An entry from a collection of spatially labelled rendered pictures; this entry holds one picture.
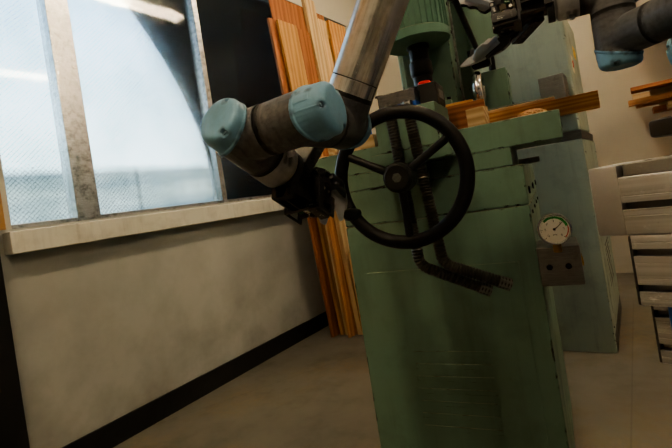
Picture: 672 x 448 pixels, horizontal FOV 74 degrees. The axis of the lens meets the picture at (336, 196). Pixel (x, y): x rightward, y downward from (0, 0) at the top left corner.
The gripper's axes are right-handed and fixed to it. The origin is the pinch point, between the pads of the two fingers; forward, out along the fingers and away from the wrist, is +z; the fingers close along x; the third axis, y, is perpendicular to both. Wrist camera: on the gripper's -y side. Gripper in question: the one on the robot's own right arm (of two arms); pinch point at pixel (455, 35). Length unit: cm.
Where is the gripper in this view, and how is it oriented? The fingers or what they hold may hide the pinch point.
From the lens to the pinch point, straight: 110.8
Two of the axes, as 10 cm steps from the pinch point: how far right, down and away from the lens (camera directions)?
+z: -8.9, 1.3, 4.3
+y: -4.4, -0.4, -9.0
